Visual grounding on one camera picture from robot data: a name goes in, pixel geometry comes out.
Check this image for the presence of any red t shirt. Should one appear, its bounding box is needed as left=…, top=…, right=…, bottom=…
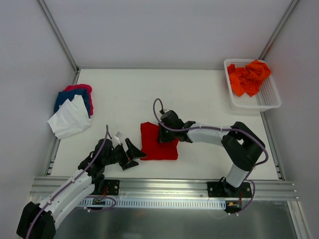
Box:
left=141, top=122, right=178, bottom=160

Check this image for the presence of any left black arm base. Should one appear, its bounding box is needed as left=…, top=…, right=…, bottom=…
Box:
left=92, top=174, right=120, bottom=196

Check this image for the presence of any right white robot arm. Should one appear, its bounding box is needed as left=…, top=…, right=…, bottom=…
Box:
left=158, top=110, right=268, bottom=197

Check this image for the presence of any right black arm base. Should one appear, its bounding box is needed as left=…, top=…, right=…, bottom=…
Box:
left=206, top=177, right=253, bottom=198

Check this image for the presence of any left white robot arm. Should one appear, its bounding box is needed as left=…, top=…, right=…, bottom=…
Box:
left=16, top=138, right=146, bottom=239

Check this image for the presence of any white folded t shirt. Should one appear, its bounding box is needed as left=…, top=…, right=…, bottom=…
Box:
left=47, top=94, right=92, bottom=140

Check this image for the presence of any pink folded t shirt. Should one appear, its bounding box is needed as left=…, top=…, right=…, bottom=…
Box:
left=63, top=84, right=94, bottom=117

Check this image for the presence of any blue folded t shirt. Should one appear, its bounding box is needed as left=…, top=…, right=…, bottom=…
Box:
left=53, top=91, right=91, bottom=119

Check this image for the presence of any orange t shirt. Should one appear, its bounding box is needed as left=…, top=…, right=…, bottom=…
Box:
left=227, top=60, right=271, bottom=97

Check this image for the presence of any white plastic basket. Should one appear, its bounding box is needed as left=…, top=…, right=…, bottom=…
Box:
left=224, top=58, right=281, bottom=112

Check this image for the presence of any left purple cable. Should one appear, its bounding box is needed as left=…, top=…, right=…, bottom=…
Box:
left=26, top=124, right=117, bottom=239

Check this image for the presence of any purple cable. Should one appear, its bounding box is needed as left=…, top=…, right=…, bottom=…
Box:
left=26, top=124, right=117, bottom=239
left=153, top=98, right=269, bottom=214

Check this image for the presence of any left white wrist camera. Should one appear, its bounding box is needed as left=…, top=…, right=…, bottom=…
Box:
left=112, top=131, right=123, bottom=147

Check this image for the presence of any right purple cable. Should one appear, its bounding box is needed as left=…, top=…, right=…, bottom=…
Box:
left=153, top=98, right=269, bottom=214

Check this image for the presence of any aluminium mounting rail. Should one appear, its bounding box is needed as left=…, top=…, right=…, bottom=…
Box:
left=29, top=176, right=300, bottom=201

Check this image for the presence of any white slotted cable duct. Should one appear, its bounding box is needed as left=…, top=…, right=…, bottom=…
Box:
left=78, top=198, right=226, bottom=210

